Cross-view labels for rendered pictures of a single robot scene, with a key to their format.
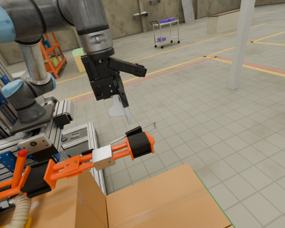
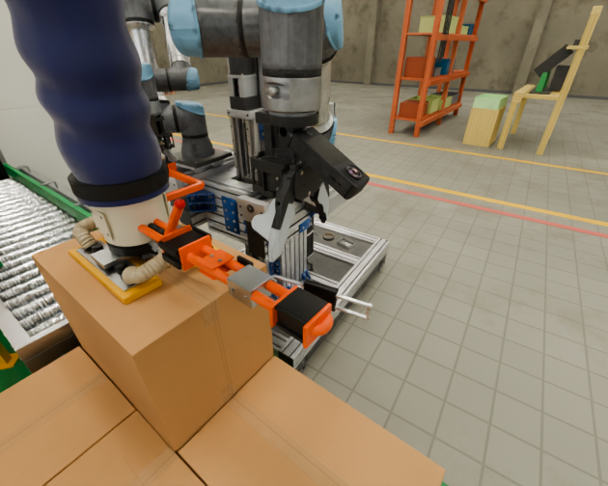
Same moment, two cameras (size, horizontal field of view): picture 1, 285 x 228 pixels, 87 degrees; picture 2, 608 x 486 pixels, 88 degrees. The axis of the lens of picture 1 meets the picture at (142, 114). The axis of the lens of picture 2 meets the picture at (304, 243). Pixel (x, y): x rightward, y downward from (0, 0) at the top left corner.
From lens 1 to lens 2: 30 cm
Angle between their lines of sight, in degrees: 40
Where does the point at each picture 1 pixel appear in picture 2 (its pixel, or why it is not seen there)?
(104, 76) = (281, 158)
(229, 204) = not seen: outside the picture
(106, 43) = (289, 102)
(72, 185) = (218, 289)
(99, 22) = (285, 62)
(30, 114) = not seen: hidden behind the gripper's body
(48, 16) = (251, 32)
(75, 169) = (208, 268)
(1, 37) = (186, 50)
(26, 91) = not seen: hidden behind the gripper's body
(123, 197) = (288, 382)
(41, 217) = (166, 292)
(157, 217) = (290, 465)
